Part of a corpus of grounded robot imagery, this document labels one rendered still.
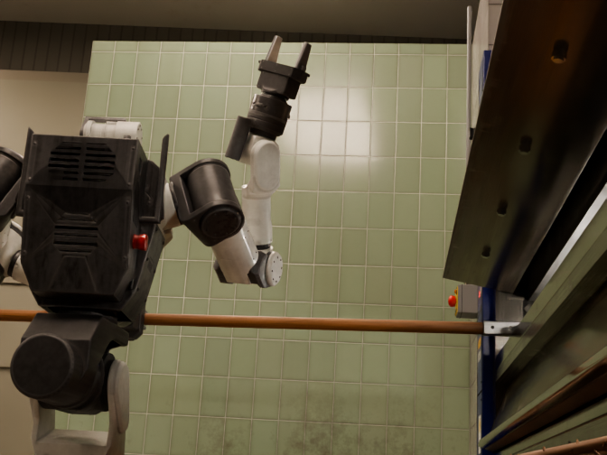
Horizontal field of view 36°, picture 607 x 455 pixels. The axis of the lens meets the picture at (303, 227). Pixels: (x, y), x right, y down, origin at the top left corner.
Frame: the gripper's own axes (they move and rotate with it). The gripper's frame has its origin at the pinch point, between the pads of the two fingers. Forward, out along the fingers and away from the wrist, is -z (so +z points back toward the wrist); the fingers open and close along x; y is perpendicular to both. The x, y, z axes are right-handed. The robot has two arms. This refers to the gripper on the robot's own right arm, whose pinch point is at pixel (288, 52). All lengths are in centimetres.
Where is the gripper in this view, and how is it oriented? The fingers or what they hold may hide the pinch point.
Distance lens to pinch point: 210.9
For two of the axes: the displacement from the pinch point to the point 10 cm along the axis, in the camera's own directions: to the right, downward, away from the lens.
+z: -3.2, 9.5, 0.4
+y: 5.2, 1.4, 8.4
